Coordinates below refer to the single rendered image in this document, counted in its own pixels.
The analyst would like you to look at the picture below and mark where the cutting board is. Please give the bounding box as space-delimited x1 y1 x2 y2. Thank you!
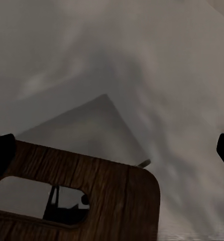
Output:
0 140 160 241

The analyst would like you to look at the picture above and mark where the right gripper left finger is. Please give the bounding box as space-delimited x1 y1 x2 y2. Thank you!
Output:
0 134 17 179

